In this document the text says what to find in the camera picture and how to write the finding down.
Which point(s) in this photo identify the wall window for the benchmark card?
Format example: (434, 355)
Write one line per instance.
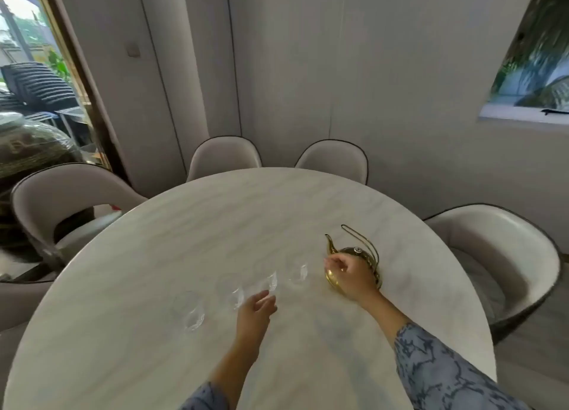
(533, 67)

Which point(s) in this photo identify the clear textured glass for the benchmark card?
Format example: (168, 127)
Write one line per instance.
(298, 272)
(267, 280)
(232, 292)
(190, 314)

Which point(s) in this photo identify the person's left hand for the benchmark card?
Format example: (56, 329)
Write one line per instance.
(251, 318)

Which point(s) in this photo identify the stack of black chairs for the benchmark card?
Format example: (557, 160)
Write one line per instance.
(40, 85)

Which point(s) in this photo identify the beige wall switch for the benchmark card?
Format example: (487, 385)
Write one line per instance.
(133, 50)

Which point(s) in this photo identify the person's right forearm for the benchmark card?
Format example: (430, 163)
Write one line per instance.
(435, 365)

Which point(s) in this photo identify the gold metal teapot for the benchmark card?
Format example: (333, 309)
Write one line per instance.
(361, 252)

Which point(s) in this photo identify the grey metal table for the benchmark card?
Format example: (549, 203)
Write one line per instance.
(73, 118)

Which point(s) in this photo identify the person's right hand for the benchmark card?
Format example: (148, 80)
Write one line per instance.
(355, 278)

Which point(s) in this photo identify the gold door frame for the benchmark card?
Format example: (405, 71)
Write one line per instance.
(71, 58)

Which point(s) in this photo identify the green leafy plant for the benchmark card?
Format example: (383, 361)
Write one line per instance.
(58, 67)

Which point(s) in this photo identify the white marble table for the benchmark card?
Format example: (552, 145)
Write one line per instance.
(213, 223)

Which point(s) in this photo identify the beige upholstered chair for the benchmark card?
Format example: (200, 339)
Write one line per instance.
(502, 245)
(58, 187)
(333, 160)
(22, 303)
(222, 156)

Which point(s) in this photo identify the large dark lidded jar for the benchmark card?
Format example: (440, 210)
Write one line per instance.
(35, 147)

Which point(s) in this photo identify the person's left forearm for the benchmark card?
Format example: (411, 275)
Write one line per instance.
(226, 374)

